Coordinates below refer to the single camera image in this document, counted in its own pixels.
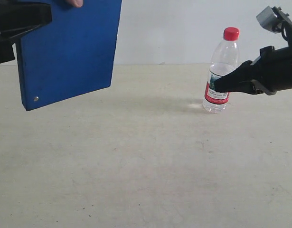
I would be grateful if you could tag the clear plastic water bottle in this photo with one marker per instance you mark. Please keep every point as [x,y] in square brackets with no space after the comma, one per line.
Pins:
[224,60]

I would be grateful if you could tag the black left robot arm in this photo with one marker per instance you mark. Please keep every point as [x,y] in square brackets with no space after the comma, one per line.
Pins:
[6,50]

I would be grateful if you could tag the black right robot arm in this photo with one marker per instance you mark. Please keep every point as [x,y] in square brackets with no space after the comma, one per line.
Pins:
[269,73]

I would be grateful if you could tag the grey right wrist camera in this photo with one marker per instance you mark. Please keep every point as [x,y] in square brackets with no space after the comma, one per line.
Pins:
[270,20]

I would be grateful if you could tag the blue ring binder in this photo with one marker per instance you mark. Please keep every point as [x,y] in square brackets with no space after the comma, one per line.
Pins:
[71,56]

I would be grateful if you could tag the person's open hand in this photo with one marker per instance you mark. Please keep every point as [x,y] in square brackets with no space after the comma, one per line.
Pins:
[75,3]

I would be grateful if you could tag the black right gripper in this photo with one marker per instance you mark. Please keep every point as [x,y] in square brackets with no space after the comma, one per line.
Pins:
[272,74]

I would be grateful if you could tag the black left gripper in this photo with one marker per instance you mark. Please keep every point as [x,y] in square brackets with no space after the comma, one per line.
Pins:
[18,18]

